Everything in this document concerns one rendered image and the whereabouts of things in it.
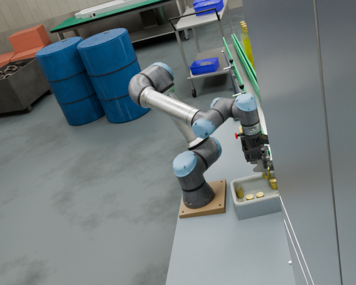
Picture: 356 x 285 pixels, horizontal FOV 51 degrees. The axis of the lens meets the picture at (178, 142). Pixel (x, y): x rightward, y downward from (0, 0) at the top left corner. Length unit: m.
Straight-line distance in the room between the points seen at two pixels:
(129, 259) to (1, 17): 7.59
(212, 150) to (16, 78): 4.94
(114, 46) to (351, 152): 4.21
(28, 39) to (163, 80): 7.06
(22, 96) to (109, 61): 2.32
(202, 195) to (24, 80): 5.08
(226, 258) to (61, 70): 3.75
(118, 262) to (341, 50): 2.67
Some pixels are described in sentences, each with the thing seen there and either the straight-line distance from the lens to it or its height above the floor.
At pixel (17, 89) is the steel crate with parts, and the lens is 6.34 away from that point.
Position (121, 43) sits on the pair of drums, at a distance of 4.45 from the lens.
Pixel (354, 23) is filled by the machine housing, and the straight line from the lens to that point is 0.19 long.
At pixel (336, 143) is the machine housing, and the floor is 1.74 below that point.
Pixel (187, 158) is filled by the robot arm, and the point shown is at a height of 1.00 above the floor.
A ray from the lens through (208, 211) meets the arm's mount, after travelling 1.72.
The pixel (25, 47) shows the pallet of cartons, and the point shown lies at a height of 0.58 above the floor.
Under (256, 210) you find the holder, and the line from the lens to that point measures 1.64.
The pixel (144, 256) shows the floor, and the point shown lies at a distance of 2.77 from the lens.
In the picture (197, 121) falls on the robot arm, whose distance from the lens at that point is 1.40.
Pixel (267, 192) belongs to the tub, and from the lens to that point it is 1.74.
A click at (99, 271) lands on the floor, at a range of 2.84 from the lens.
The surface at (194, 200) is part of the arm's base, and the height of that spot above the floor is 0.82.
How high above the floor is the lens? 1.89
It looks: 29 degrees down
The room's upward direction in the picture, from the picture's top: 18 degrees counter-clockwise
